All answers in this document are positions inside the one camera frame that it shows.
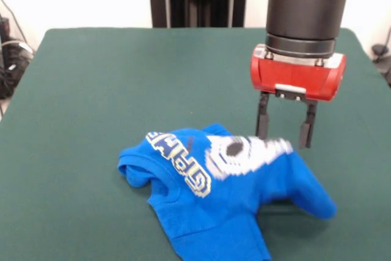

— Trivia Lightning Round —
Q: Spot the black cable bundle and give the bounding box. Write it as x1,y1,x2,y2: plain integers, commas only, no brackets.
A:
0,0,35,100

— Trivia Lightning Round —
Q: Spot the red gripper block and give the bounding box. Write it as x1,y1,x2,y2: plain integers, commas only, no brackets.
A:
249,43,347,149

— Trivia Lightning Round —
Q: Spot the blue printed shirt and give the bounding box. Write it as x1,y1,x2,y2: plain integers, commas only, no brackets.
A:
117,123,338,261

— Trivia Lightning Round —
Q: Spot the dark green tablecloth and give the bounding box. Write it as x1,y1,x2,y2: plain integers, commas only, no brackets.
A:
0,27,391,261

